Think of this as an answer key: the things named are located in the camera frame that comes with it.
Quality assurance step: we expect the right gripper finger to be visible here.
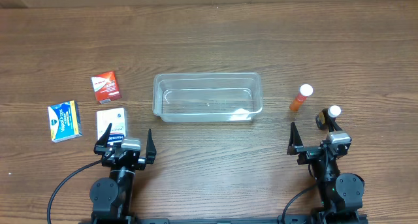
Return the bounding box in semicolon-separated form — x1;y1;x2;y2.
326;116;342;132
287;122;305;155

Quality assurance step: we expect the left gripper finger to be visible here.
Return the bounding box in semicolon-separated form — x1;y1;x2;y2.
146;129;157;164
93;123;112;154

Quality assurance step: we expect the dark bottle white cap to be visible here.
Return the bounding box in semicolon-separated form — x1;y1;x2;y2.
315;105;342;132

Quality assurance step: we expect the white Hansaplast plaster box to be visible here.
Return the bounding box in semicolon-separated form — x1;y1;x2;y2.
96;108;127;144

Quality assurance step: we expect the blue yellow VapoDrops box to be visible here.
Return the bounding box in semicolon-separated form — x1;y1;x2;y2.
48;101;82;142

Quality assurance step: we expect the orange bottle white cap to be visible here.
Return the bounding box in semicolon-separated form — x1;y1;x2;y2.
289;84;314;111

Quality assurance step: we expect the red medicine box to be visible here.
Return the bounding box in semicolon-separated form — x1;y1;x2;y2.
91;71;121;104

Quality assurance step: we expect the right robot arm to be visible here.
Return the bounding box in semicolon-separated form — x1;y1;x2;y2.
280;116;368;224

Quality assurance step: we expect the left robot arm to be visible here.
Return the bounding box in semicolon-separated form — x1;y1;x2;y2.
89;125;157;223

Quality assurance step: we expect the clear plastic container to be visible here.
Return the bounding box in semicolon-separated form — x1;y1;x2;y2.
153;72;263;123

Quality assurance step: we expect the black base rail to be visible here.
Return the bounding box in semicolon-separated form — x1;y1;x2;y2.
79;214;369;224

